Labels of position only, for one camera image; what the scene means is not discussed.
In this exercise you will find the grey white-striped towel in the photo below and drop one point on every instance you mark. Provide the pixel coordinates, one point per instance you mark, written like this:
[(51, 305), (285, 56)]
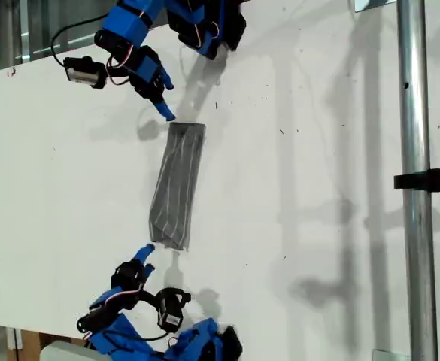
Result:
[(178, 188)]

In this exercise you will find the white box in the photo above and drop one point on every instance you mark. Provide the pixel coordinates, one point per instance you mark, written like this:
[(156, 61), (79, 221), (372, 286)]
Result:
[(65, 353)]

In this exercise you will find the wooden table leg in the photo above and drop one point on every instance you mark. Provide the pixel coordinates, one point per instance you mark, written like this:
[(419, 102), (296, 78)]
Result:
[(28, 340)]

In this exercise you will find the black clamp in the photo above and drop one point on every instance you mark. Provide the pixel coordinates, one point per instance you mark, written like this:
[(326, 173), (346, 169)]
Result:
[(437, 179)]

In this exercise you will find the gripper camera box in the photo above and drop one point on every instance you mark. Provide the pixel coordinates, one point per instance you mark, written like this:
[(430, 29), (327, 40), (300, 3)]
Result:
[(84, 73), (171, 308)]

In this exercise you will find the steel post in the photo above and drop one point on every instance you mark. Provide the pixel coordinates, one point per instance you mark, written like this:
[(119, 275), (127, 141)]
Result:
[(415, 150)]

